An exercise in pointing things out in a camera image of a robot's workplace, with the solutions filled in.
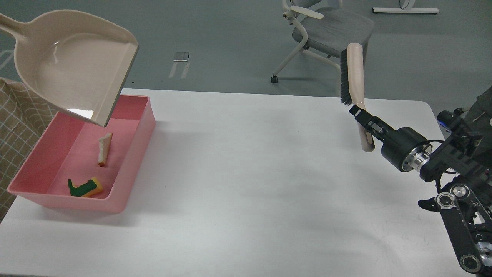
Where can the pink plastic bin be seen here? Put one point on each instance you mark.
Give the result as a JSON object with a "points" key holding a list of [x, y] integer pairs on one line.
{"points": [[69, 149]]}

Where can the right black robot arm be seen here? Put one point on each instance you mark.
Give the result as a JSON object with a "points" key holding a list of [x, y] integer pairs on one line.
{"points": [[461, 169]]}

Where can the beige hand brush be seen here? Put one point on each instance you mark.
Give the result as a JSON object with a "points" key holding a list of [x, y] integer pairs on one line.
{"points": [[352, 75]]}

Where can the brown checkered cloth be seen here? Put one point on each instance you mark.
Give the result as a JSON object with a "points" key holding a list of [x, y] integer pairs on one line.
{"points": [[24, 116]]}

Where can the floor socket plate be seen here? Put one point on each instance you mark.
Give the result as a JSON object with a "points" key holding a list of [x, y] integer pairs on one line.
{"points": [[181, 57]]}

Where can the yellow green sponge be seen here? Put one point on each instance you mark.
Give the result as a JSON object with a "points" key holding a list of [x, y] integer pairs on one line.
{"points": [[91, 187]]}

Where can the white desk base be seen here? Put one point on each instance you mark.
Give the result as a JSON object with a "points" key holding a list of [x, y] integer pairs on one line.
{"points": [[406, 6]]}

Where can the white bread slice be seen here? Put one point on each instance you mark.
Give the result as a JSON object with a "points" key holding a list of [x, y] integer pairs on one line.
{"points": [[104, 146]]}

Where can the grey office chair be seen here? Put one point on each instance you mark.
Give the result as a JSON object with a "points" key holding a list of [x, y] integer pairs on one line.
{"points": [[325, 32]]}

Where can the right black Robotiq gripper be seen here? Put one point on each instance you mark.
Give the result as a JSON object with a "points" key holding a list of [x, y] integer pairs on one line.
{"points": [[397, 144]]}

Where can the beige plastic dustpan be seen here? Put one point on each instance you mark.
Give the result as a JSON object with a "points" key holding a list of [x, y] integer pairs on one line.
{"points": [[74, 60]]}

